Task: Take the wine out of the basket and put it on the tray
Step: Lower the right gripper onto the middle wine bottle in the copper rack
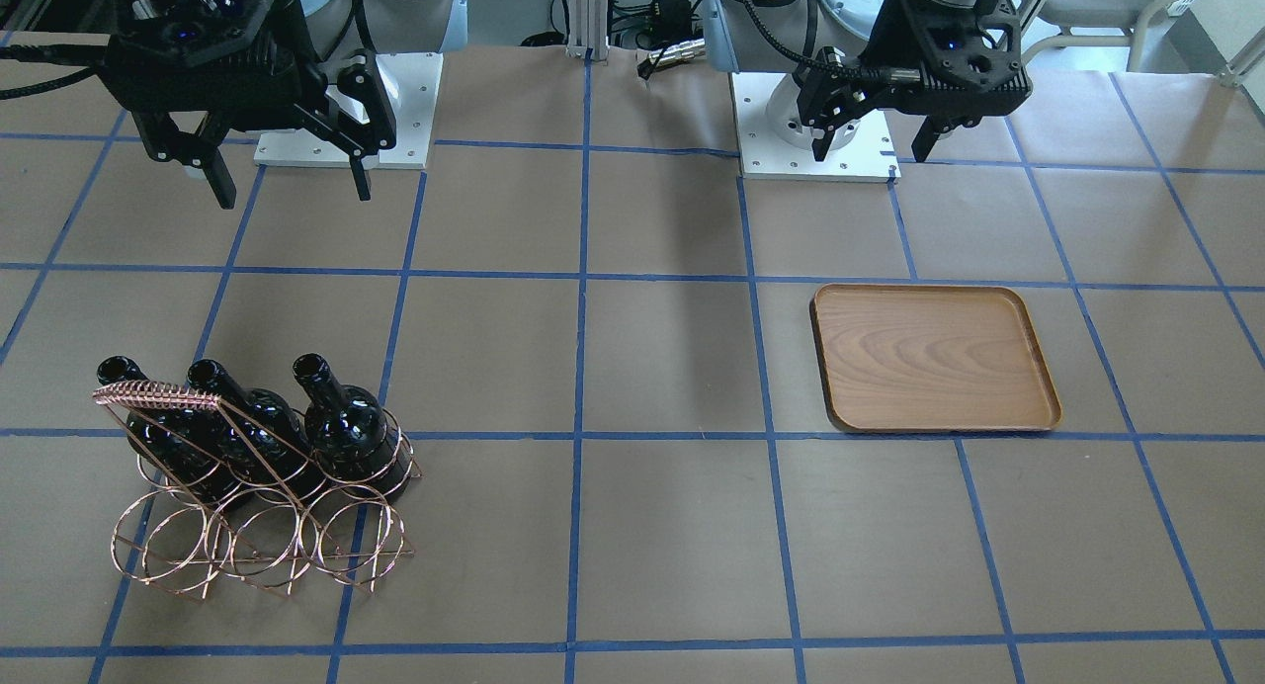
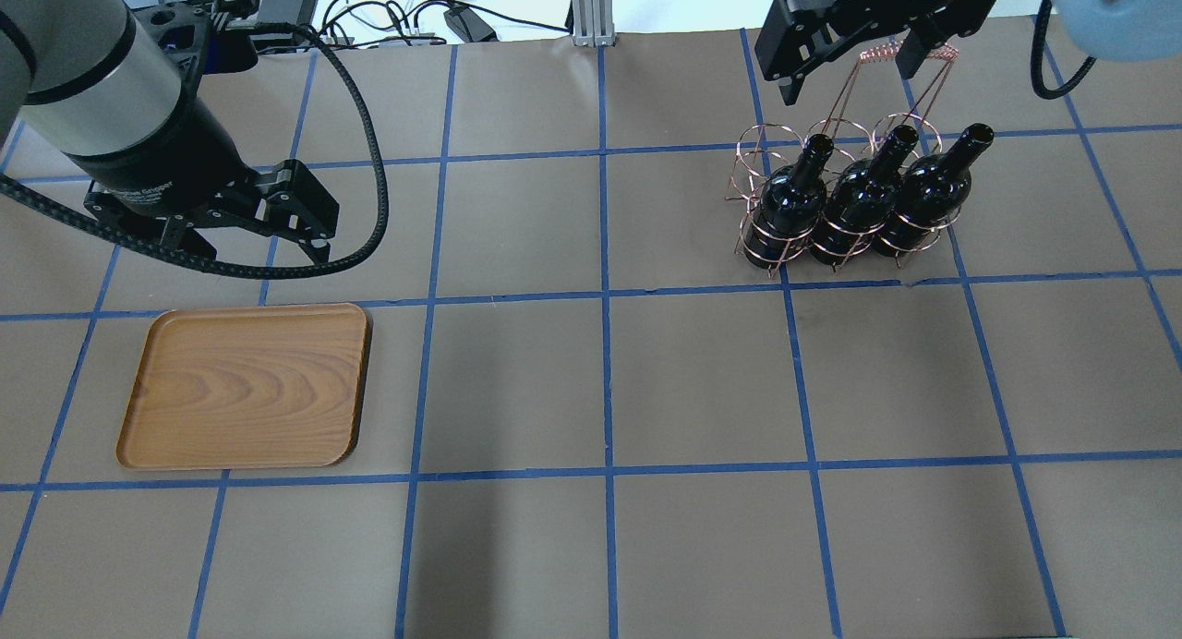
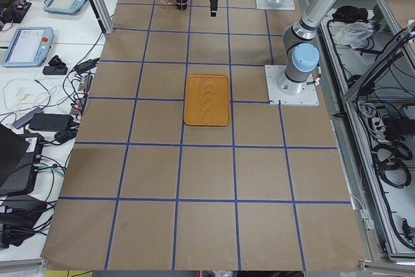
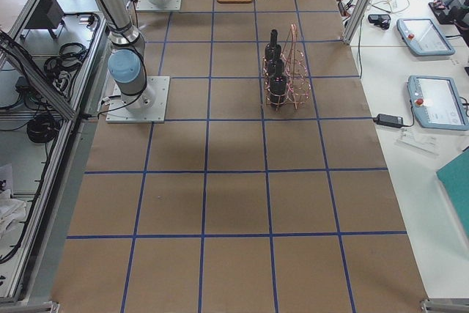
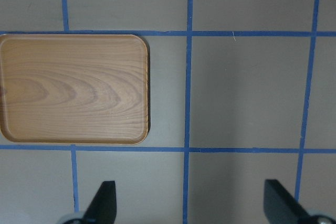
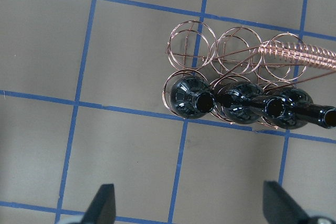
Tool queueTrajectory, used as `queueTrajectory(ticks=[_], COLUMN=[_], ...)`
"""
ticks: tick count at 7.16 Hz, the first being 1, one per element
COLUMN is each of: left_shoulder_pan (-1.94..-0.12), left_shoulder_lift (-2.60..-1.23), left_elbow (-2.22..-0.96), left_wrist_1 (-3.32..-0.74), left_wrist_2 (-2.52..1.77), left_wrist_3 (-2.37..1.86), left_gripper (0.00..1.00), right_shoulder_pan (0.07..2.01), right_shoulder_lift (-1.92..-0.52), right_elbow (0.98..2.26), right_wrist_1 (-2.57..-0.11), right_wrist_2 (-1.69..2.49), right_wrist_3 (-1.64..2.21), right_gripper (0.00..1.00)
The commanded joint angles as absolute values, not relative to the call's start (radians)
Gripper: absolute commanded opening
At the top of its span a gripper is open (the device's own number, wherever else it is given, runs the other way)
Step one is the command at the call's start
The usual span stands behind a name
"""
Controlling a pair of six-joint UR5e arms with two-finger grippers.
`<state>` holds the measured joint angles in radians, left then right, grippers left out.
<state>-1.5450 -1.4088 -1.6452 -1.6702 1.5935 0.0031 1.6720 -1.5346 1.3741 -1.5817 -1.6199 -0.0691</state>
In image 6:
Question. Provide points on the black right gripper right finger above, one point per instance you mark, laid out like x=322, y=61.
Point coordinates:
x=280, y=207

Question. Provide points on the copper wire bottle basket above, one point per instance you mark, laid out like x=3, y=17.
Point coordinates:
x=240, y=54

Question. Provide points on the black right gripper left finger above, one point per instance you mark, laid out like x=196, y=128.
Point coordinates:
x=102, y=208

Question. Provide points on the dark wine bottle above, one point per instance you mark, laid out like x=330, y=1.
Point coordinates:
x=245, y=102
x=293, y=108
x=191, y=97

